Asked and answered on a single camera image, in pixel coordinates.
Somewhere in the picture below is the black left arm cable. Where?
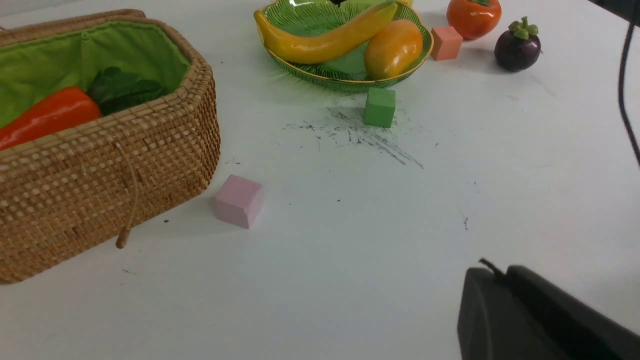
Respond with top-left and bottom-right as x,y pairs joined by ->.
618,20 -> 640,168

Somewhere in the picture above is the orange carrot with leaves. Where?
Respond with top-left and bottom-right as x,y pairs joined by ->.
0,66 -> 169,151

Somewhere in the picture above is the green glass leaf plate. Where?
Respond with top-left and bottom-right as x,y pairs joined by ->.
261,0 -> 434,92

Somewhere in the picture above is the woven wicker basket green lining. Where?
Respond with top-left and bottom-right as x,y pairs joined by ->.
1,13 -> 221,285

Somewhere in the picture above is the green foam cube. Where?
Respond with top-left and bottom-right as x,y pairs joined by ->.
363,88 -> 396,129

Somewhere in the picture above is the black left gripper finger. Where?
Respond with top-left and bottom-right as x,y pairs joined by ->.
457,259 -> 640,360

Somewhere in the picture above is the salmon foam cube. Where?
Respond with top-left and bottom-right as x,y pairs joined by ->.
430,26 -> 463,61

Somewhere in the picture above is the orange persimmon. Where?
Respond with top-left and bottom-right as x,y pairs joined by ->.
446,0 -> 502,41

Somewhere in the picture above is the orange yellow mango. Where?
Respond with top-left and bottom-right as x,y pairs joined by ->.
364,19 -> 424,80

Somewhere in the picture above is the pink foam cube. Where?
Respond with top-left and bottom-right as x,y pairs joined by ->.
214,174 -> 265,229

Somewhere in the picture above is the dark purple mangosteen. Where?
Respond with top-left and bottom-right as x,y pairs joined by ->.
494,16 -> 542,73

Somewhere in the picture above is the yellow banana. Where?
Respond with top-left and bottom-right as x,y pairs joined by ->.
253,0 -> 398,65

